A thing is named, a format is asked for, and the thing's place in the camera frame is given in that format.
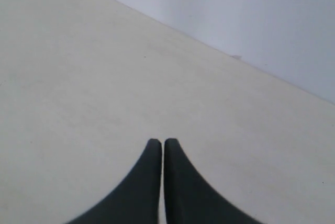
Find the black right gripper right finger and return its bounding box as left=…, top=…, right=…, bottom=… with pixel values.
left=164, top=138, right=258, bottom=223

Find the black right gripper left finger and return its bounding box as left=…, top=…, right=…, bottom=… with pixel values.
left=70, top=139, right=162, bottom=223

